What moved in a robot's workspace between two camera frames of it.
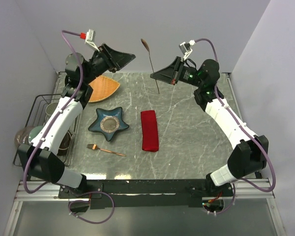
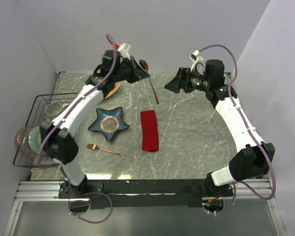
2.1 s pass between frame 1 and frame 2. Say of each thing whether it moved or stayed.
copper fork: stayed
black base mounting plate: stayed
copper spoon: moved
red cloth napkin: stayed
